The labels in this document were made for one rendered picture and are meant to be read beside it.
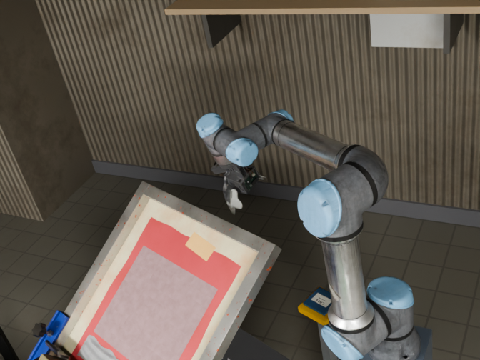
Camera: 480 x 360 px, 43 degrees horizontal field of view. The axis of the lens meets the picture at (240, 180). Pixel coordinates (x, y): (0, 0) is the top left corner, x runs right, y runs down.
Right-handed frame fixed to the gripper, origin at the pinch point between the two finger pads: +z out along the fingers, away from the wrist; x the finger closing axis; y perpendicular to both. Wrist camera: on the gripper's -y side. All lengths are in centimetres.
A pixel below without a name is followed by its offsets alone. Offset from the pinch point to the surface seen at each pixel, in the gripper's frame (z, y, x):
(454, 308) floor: 177, 10, 69
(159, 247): -4.4, -10.6, -29.6
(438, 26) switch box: 62, -29, 158
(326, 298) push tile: 54, 13, 0
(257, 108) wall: 115, -145, 115
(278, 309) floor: 161, -69, 16
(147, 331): 1, 2, -51
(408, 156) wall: 149, -51, 137
